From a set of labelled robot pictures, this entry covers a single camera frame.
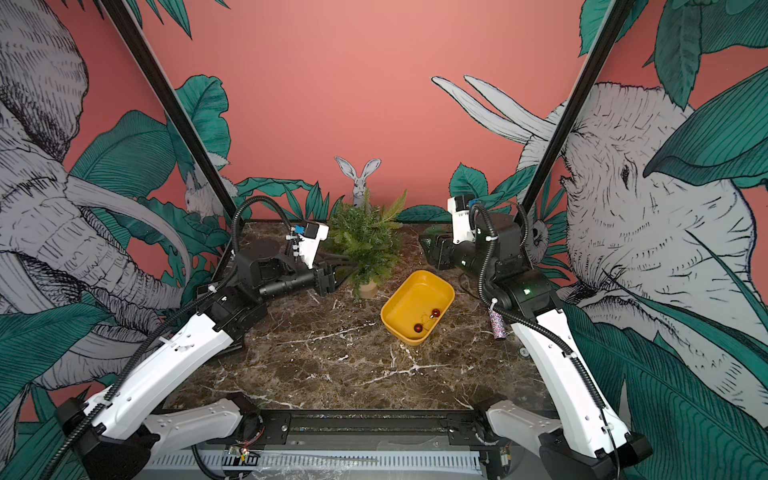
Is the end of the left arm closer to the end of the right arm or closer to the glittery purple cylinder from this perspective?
the end of the right arm

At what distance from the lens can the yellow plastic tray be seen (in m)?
0.92

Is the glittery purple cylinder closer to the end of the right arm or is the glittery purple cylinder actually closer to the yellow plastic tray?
the yellow plastic tray

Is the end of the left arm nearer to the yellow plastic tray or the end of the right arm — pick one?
the end of the right arm

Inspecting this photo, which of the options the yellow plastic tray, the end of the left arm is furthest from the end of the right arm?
the yellow plastic tray

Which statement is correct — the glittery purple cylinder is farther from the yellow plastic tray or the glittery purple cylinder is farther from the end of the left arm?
the end of the left arm

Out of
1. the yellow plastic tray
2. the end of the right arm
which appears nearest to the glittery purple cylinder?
the yellow plastic tray
